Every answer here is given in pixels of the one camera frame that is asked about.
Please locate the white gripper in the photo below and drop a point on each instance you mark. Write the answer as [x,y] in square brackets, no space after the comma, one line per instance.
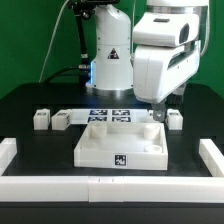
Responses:
[158,71]

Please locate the white square tabletop part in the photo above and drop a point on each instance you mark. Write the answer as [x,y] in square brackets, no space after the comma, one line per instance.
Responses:
[118,145]

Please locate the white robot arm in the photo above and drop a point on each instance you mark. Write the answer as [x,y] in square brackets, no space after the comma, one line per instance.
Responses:
[111,71]

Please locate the white U-shaped fence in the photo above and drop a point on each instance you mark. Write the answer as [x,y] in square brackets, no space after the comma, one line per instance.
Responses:
[103,189]

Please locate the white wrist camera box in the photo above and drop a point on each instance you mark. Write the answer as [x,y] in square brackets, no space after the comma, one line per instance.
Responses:
[167,30]

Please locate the white marker base plate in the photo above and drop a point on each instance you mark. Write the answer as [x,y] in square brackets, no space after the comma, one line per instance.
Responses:
[83,116]

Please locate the black camera stand pole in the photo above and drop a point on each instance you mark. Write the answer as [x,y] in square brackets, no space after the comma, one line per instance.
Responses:
[83,10]

